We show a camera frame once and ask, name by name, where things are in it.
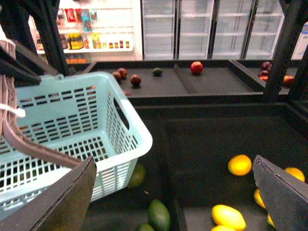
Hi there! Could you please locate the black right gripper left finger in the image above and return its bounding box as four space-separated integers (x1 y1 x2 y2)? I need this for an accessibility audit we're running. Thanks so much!
0 157 97 231

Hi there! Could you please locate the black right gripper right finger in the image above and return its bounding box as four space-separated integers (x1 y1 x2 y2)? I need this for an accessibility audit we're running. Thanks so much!
252 155 308 231

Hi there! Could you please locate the light blue plastic basket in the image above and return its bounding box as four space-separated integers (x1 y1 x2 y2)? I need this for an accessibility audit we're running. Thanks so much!
0 72 153 219

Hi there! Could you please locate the brown basket handle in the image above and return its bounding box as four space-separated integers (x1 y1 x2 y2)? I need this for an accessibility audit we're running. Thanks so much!
0 38 81 169

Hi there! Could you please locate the green avocado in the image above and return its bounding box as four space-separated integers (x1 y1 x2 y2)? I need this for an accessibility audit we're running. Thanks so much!
148 199 171 231
127 164 146 188

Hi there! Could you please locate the yellow mango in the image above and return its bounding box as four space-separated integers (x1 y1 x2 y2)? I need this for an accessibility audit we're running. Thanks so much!
211 205 246 231
228 154 252 176
285 167 305 182

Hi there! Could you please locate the black fruit display tray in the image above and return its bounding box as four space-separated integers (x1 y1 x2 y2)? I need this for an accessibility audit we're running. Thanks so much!
82 103 308 231

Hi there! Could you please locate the white zip tie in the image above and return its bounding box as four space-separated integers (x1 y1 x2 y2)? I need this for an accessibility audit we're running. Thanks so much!
0 104 26 118

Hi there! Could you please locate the red apple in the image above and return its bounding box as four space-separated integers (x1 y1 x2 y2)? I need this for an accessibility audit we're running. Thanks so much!
190 61 204 75

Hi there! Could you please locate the white shelf with bottles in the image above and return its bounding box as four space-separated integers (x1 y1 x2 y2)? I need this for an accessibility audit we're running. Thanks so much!
36 0 142 64

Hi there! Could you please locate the glass door refrigerator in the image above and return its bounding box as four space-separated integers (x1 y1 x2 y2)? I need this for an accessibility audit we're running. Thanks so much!
141 0 284 60

